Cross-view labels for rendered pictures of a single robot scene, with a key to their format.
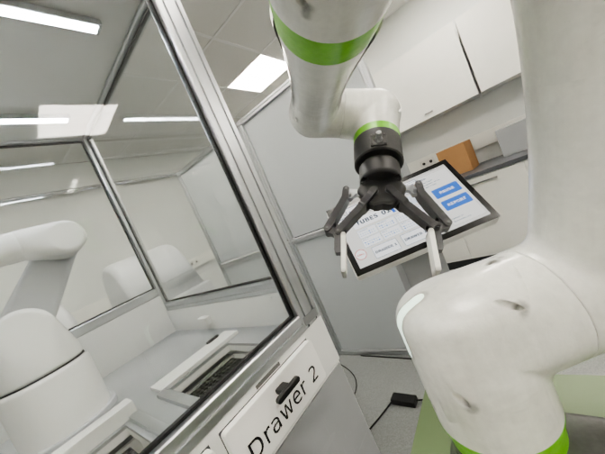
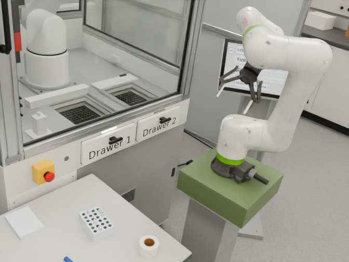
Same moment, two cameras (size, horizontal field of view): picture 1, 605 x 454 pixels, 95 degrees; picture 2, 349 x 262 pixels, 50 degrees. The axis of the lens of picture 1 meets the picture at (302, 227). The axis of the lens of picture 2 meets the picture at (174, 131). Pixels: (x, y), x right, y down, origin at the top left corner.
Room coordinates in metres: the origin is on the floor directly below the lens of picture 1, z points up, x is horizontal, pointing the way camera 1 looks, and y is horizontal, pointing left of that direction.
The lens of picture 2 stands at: (-1.02, 0.19, 1.79)
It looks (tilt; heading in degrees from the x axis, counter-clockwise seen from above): 30 degrees down; 357
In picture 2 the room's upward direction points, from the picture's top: 9 degrees clockwise
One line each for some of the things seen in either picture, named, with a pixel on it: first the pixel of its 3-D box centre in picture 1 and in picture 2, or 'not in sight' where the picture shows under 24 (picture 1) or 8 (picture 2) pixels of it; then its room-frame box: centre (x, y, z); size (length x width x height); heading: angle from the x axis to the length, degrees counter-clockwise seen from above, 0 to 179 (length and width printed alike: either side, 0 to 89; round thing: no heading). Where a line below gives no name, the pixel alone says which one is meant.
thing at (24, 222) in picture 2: not in sight; (24, 222); (-0.06, 0.63, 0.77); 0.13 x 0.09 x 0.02; 46
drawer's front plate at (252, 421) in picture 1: (282, 399); (159, 122); (0.60, 0.20, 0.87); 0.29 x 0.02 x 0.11; 140
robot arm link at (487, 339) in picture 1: (482, 351); (237, 138); (0.31, -0.13, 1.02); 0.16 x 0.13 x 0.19; 88
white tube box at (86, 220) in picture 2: not in sight; (96, 223); (-0.03, 0.37, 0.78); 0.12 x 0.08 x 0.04; 38
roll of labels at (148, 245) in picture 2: not in sight; (148, 246); (-0.11, 0.18, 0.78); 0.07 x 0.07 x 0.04
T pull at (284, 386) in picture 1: (284, 388); (163, 119); (0.59, 0.18, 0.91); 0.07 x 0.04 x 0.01; 140
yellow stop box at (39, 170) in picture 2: not in sight; (44, 172); (0.10, 0.60, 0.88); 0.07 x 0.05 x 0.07; 140
